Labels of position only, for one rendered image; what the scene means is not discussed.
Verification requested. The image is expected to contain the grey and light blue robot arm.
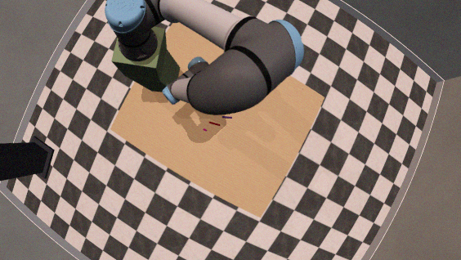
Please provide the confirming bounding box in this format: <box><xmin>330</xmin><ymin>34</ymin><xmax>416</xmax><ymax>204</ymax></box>
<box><xmin>105</xmin><ymin>0</ymin><xmax>304</xmax><ymax>115</ymax></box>

